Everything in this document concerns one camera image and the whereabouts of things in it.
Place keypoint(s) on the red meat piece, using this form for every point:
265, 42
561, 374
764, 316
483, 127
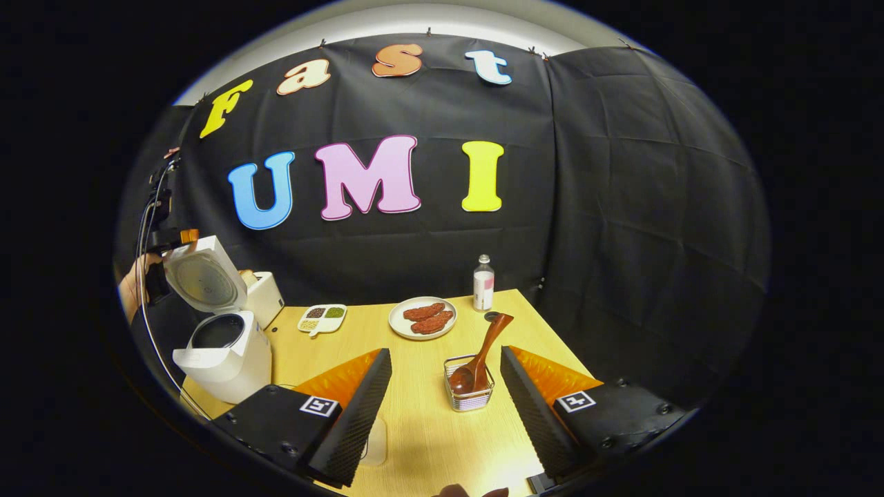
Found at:
434, 323
423, 311

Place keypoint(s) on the pink cloth clip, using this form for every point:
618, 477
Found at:
172, 152

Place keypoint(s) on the toast bread slice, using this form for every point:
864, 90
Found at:
248, 277

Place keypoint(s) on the clear tray of white rice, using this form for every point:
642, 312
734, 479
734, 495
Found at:
376, 445

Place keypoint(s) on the white divided bean dish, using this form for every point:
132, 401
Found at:
322, 319

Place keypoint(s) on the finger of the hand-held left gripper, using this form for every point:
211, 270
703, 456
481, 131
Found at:
190, 236

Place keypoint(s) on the small clear pink-label bottle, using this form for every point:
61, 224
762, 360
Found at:
483, 286

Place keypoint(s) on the brown wooden spoon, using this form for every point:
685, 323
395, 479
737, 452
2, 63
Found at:
483, 352

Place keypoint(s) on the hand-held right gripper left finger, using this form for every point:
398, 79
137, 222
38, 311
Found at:
352, 421

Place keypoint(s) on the white rice cooker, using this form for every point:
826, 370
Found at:
235, 366

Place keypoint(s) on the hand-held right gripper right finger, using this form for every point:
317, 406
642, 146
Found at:
539, 421

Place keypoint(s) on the white toaster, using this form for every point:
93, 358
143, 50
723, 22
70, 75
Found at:
269, 304

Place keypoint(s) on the white oval plate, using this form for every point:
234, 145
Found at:
399, 324

